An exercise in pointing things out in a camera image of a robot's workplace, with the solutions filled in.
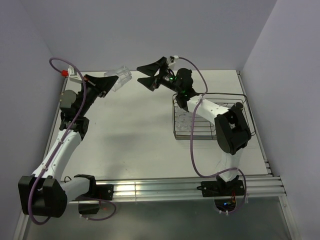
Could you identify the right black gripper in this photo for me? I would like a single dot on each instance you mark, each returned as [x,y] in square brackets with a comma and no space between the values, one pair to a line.
[153,83]

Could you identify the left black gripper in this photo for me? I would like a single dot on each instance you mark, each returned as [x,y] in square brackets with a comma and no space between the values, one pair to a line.
[101,86]

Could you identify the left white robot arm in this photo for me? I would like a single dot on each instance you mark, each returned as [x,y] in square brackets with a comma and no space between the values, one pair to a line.
[41,193]

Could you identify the clear glass front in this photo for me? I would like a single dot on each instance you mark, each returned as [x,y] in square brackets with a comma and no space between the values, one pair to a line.
[199,121]

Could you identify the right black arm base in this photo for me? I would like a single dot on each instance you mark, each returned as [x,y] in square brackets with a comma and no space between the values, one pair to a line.
[228,196]

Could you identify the black wire dish rack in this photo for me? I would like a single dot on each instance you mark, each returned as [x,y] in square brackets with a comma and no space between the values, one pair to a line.
[204,129]

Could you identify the tall clear glass back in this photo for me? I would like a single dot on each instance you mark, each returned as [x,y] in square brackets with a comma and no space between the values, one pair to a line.
[178,111]

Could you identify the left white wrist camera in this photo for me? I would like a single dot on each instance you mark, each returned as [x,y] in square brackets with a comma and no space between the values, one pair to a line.
[71,74]

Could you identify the brown ceramic mug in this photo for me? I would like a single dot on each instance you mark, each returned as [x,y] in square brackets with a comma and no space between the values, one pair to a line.
[237,107]

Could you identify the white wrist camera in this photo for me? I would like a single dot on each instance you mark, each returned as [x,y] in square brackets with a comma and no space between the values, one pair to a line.
[71,74]
[171,61]

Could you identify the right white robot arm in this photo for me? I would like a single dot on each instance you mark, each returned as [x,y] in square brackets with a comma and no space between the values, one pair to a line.
[231,128]

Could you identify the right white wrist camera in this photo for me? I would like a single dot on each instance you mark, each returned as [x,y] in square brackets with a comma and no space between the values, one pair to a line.
[171,61]

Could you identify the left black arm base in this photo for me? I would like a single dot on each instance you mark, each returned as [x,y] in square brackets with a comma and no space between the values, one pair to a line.
[102,194]

